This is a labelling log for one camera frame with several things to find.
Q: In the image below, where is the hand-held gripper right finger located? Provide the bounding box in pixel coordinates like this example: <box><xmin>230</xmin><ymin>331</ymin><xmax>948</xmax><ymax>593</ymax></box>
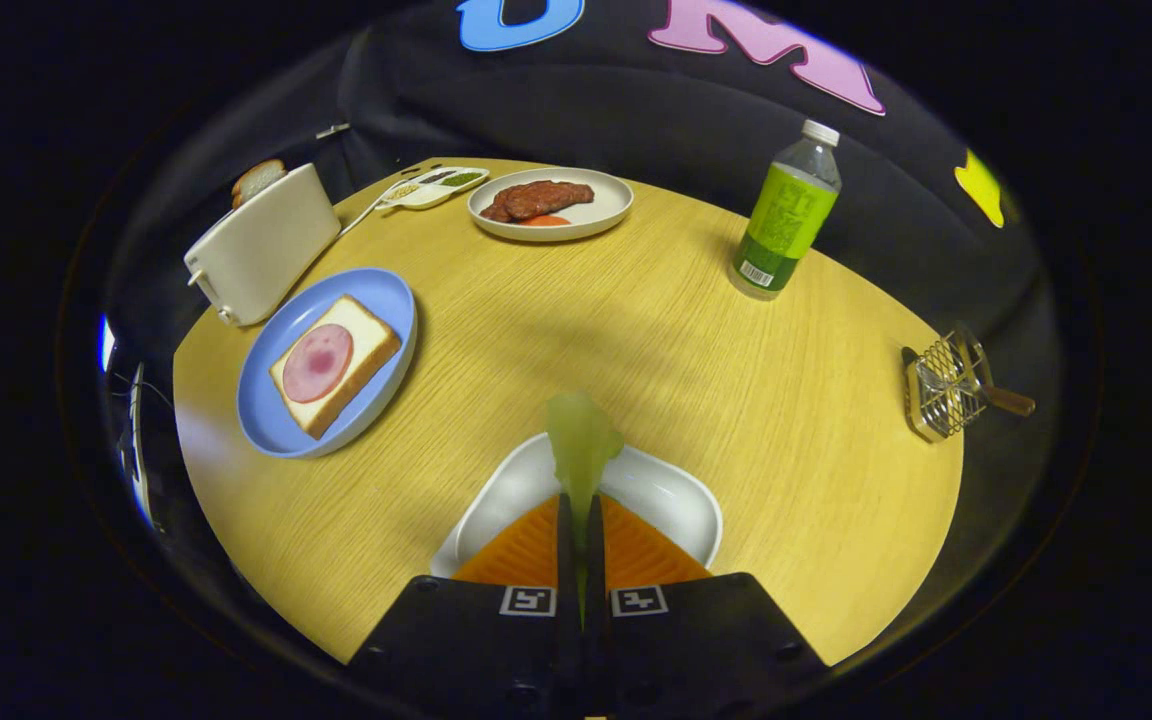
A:
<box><xmin>584</xmin><ymin>493</ymin><xmax>828</xmax><ymax>719</ymax></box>

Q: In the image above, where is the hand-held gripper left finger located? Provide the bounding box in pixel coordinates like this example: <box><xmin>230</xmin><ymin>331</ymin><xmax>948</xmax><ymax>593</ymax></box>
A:
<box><xmin>344</xmin><ymin>493</ymin><xmax>582</xmax><ymax>720</ymax></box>

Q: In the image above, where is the green lettuce leaf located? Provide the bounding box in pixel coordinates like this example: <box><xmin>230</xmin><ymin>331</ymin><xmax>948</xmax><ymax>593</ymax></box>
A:
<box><xmin>546</xmin><ymin>392</ymin><xmax>625</xmax><ymax>623</ymax></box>

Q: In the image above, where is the toast slice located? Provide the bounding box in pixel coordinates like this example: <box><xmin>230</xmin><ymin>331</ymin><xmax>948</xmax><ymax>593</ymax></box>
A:
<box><xmin>231</xmin><ymin>158</ymin><xmax>288</xmax><ymax>209</ymax></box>

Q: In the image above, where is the white square plate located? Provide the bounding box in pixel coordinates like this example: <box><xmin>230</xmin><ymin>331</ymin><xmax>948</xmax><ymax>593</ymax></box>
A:
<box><xmin>431</xmin><ymin>432</ymin><xmax>724</xmax><ymax>579</ymax></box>

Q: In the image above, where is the white bread slice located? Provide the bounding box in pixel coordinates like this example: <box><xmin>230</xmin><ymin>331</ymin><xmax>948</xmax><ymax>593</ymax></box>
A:
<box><xmin>269</xmin><ymin>294</ymin><xmax>403</xmax><ymax>440</ymax></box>

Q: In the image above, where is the pink ham slice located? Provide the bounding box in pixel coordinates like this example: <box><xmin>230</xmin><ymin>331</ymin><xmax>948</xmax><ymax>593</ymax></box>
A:
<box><xmin>281</xmin><ymin>323</ymin><xmax>355</xmax><ymax>404</ymax></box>

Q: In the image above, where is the blue round plate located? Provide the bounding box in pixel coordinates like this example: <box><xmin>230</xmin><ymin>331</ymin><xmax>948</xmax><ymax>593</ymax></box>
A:
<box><xmin>236</xmin><ymin>267</ymin><xmax>419</xmax><ymax>459</ymax></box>

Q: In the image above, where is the beige round plate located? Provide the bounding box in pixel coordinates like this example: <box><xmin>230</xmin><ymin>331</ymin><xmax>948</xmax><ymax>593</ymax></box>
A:
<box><xmin>467</xmin><ymin>167</ymin><xmax>635</xmax><ymax>243</ymax></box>

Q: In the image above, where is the brown cooked meat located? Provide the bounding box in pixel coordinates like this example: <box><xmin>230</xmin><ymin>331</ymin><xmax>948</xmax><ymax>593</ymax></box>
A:
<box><xmin>481</xmin><ymin>180</ymin><xmax>596</xmax><ymax>223</ymax></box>

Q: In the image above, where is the green label plastic bottle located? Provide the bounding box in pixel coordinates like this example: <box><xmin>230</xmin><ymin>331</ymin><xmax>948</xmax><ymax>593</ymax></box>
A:
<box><xmin>729</xmin><ymin>120</ymin><xmax>843</xmax><ymax>301</ymax></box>

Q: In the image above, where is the white divided dish of beans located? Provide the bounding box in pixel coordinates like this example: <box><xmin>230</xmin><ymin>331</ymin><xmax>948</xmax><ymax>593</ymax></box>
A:
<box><xmin>376</xmin><ymin>166</ymin><xmax>490</xmax><ymax>211</ymax></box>

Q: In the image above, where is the white toaster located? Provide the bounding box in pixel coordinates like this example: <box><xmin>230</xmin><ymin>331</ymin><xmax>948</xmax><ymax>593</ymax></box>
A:
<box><xmin>184</xmin><ymin>163</ymin><xmax>343</xmax><ymax>328</ymax></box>

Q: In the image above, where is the black backdrop cloth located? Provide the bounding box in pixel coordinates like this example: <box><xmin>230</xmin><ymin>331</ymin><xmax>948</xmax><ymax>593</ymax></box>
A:
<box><xmin>101</xmin><ymin>0</ymin><xmax>1057</xmax><ymax>421</ymax></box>

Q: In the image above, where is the white monitor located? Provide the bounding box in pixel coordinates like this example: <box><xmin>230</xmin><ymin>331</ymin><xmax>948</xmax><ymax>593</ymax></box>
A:
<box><xmin>121</xmin><ymin>360</ymin><xmax>157</xmax><ymax>531</ymax></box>

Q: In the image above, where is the metal wire rack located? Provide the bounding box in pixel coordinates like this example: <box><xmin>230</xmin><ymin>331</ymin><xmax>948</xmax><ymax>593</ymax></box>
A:
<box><xmin>902</xmin><ymin>330</ymin><xmax>992</xmax><ymax>444</ymax></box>

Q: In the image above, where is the white toaster cable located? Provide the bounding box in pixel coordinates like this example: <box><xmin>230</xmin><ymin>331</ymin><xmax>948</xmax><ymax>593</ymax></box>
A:
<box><xmin>339</xmin><ymin>185</ymin><xmax>407</xmax><ymax>238</ymax></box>

